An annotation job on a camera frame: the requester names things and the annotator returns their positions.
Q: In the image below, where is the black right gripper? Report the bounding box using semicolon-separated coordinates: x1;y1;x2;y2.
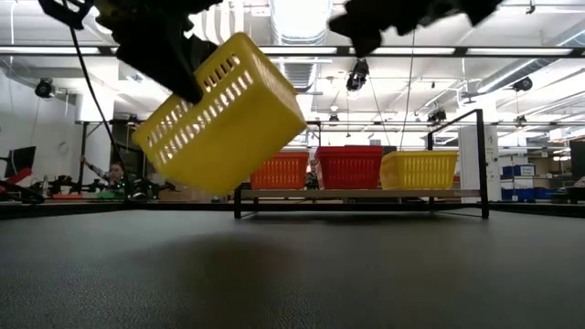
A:
327;0;441;59

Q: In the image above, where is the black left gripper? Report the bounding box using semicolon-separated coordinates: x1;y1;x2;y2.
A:
94;0;221;106

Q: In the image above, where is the yellow plastic slotted basket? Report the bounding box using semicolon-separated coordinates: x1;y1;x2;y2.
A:
131;31;308;197
379;150;459;191

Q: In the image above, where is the orange plastic slotted basket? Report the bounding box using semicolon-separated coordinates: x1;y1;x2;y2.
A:
249;151;311;191

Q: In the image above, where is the person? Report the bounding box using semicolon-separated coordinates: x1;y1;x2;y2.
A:
80;156;127;189
304;158;321;191

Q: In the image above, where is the red plastic slotted basket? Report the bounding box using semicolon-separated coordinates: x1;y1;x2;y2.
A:
314;145;384;191

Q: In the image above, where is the white pillar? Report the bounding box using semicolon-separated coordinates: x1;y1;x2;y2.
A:
458;123;500;203

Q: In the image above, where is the black computer monitor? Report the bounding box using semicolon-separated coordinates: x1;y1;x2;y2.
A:
3;145;37;180

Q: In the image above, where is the blue storage bin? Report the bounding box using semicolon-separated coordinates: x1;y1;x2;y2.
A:
500;186;558;201
501;164;537;178

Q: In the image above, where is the black table mat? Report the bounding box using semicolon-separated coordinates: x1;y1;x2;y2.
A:
0;207;585;329

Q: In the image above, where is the silver ventilation duct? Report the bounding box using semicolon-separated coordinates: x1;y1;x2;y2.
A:
269;0;335;92

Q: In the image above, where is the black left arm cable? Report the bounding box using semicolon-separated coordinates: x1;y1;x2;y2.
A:
68;25;133;197

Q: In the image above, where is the black metal shelf frame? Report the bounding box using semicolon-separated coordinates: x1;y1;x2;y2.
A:
232;108;490;220

